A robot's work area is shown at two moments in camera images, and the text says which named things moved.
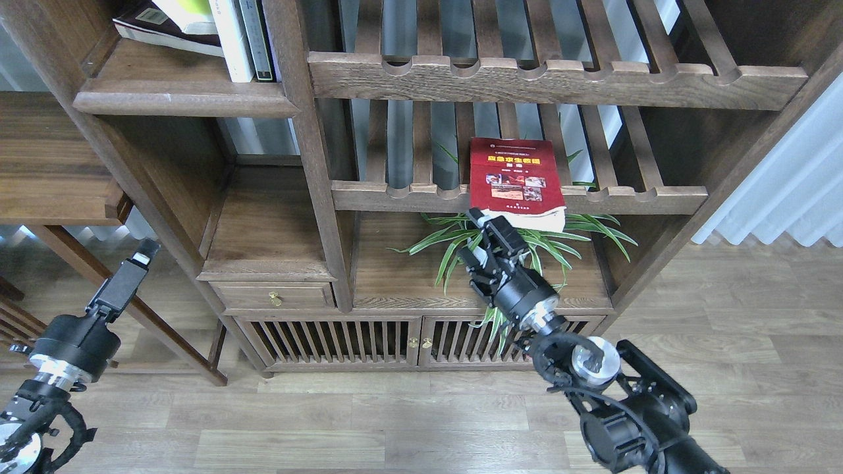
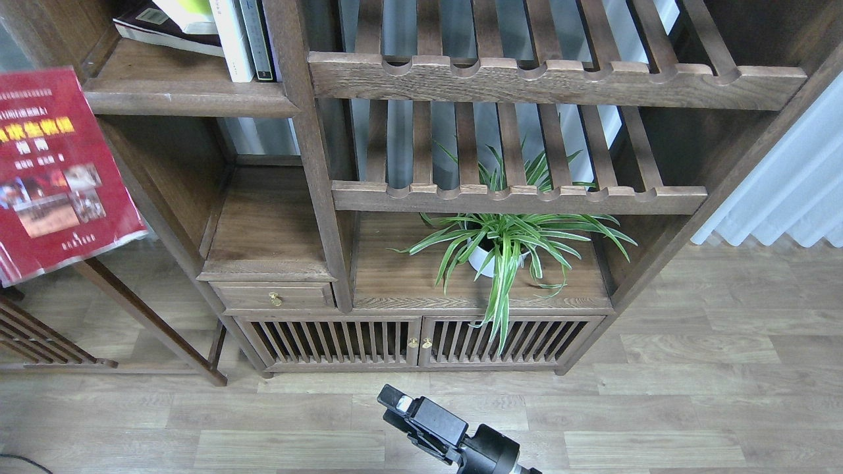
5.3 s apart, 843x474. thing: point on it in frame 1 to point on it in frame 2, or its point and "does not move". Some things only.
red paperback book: x=519 y=179 to x=64 y=197
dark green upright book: x=258 y=39 does not move
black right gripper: x=527 y=298 to x=438 y=431
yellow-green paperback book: x=184 y=12 does not move
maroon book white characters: x=145 y=22 does not move
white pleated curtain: x=796 y=188 does not move
